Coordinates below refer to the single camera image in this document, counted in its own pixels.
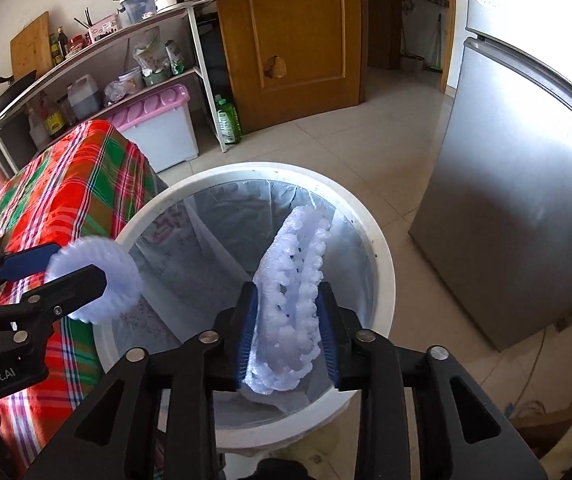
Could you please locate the white metal kitchen shelf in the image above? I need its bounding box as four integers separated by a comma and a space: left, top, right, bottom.
0, 0, 229, 181

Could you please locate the white round trash bin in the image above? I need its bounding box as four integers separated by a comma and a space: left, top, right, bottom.
94, 162, 396, 455

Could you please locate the red green plaid tablecloth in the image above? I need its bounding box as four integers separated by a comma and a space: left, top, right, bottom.
0, 119, 165, 478

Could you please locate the translucent bin liner bag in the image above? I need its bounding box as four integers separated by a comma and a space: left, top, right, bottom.
110, 178, 378, 430

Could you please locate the dark sauce bottle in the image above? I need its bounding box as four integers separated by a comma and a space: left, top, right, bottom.
57, 26, 68, 58

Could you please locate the pink utensil holder box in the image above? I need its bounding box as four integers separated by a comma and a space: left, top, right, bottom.
88, 13, 121, 44

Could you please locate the clear oil jug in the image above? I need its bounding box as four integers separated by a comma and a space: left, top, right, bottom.
67, 75, 103, 120

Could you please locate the wooden cutting board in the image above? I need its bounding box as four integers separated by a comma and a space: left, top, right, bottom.
9, 12, 53, 80

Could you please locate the yellow label oil bottle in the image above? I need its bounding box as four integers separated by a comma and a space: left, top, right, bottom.
39, 91, 67, 138

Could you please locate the brown wooden door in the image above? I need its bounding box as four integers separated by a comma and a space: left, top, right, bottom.
216, 0, 365, 132

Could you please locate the clear lidded container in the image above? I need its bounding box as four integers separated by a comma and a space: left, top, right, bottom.
117, 0, 157, 27

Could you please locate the silver refrigerator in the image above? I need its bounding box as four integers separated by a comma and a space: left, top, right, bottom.
410, 0, 572, 350

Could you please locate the green plastic bottle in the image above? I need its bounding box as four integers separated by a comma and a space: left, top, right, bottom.
214, 94, 243, 144

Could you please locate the black frying pan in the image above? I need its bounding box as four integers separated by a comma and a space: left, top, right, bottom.
0, 70, 38, 111

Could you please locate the white foam fruit net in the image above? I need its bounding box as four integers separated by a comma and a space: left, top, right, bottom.
45, 236, 143, 325

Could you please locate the pink lid storage box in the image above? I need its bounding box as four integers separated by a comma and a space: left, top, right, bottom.
106, 84, 199, 172

